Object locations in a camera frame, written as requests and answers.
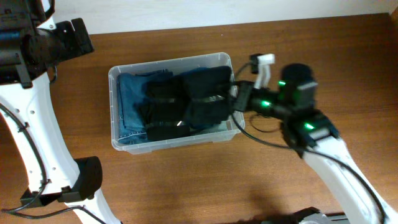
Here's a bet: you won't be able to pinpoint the clear plastic storage container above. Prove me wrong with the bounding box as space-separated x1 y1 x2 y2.
108 52 240 154

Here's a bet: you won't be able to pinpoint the dark grey garment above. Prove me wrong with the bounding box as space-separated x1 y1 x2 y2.
182 66 231 127

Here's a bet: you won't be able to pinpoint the black garment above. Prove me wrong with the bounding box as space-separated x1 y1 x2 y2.
139 77 190 141

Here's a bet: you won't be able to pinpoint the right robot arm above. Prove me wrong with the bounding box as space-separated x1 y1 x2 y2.
228 63 397 223

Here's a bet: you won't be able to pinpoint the dark blue garment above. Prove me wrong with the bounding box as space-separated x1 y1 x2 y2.
179 67 210 79

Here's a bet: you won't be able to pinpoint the light blue jeans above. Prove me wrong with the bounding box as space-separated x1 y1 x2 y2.
190 121 228 136

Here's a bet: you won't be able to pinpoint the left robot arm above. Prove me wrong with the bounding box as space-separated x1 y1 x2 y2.
1 0 118 223

